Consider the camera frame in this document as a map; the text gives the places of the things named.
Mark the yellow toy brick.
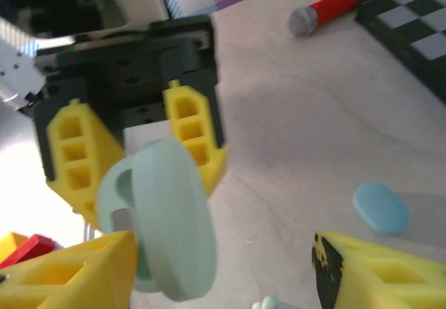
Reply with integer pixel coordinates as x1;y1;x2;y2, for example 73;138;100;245
0;232;31;259

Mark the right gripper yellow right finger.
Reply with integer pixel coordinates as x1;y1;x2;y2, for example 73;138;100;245
311;230;446;309

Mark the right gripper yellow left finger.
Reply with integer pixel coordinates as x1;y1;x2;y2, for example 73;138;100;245
0;230;139;309

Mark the black white checkerboard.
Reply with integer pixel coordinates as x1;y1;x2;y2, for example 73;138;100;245
354;0;446;105

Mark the red cylinder with grey end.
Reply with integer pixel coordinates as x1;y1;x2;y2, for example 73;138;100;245
287;0;407;38

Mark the blue earbud charging case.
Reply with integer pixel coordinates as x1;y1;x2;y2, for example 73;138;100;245
351;181;411;236

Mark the green earbud charging case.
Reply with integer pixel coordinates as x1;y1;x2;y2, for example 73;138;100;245
95;137;217;303

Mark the red studded toy brick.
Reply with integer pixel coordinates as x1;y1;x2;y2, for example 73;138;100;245
0;234;56;270

